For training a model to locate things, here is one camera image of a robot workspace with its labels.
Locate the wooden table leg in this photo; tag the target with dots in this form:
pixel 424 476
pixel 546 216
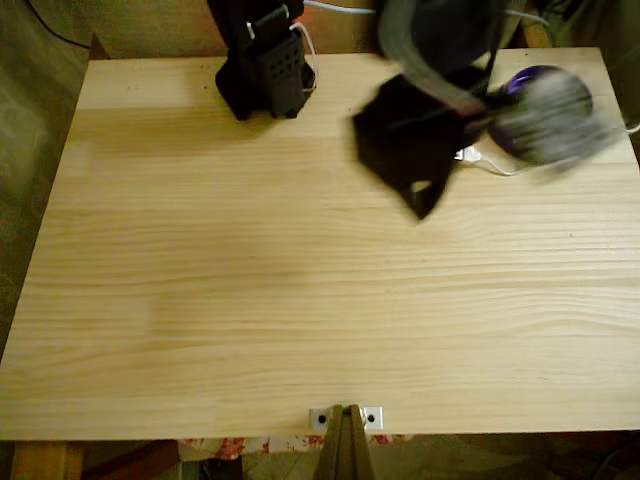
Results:
pixel 45 462

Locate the purple plastic bowl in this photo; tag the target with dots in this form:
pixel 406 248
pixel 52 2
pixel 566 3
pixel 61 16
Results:
pixel 502 137

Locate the floral cloth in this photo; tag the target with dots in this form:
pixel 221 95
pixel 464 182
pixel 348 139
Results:
pixel 225 445

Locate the wooden camera post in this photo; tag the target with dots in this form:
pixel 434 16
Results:
pixel 345 450

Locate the white metal bracket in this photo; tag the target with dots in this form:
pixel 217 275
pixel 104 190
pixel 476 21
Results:
pixel 317 418

